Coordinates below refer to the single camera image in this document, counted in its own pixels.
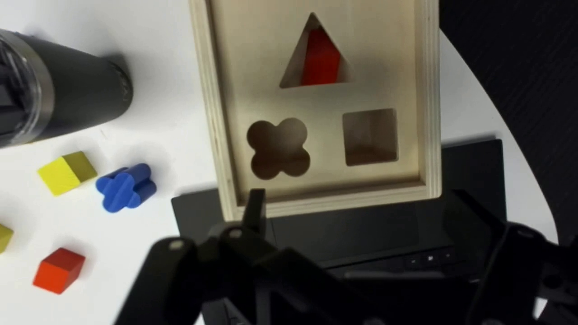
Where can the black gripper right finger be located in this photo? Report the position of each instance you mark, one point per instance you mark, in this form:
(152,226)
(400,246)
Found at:
(472,228)

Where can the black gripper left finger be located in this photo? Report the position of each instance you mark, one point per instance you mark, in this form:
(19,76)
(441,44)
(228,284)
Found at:
(253,210)

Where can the large red block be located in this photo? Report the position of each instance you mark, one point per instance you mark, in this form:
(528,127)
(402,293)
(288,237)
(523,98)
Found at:
(322,60)

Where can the blue flower shaped block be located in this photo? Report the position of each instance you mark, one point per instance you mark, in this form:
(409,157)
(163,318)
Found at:
(125,188)

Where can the wooden shape sorting box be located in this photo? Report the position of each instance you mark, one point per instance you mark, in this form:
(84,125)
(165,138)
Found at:
(373,73)

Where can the small yellow cube block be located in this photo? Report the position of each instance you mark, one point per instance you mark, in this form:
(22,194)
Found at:
(66,174)

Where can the small red block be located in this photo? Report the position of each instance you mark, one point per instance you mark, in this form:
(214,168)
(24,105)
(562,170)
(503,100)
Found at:
(58,271)

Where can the yellow two-tone block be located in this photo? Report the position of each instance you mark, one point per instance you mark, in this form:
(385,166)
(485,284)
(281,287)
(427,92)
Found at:
(4,237)

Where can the black robot stand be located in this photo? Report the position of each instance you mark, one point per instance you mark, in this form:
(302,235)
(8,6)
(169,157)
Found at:
(530,91)

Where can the black tumbler with lid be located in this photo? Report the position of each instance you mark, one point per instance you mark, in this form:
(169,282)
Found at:
(66,91)

